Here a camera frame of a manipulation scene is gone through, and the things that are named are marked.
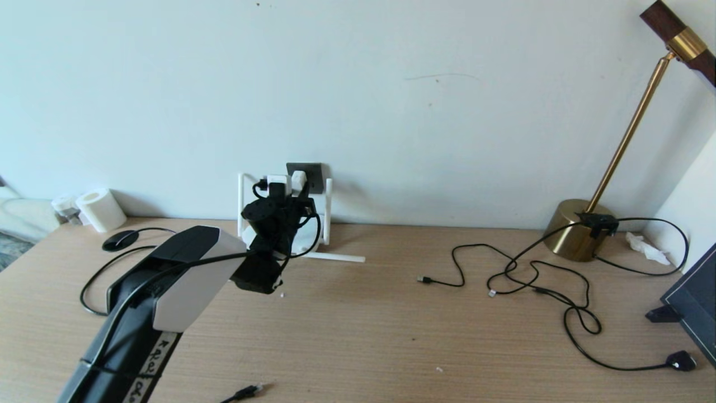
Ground white router with antennas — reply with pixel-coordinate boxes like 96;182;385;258
238;172;366;264

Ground black round desk grommet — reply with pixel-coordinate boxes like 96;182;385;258
102;231;139;252

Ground white paper roll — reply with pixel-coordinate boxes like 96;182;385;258
74;189;126;234

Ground pale background furniture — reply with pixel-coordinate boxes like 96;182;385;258
0;197;59;242

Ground brass desk lamp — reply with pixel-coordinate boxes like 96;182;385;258
544;0;716;263

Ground crumpled white tissue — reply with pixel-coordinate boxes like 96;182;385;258
625;232;671;266

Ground grey wall power socket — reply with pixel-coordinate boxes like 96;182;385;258
286;163;324;195

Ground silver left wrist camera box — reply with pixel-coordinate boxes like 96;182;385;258
266;175;293;200

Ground black USB cable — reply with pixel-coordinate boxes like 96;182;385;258
417;244;591;308

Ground black ethernet cable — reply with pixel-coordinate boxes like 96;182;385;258
80;227;265;403

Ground black cable with white tip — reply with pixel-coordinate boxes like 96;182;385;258
487;222;587;297

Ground black block with cables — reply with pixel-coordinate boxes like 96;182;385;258
577;213;620;240

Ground thin black lamp cord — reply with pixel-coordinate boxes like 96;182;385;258
593;217;690;277

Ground black lamp power cord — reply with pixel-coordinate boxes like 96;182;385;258
536;285;698;372

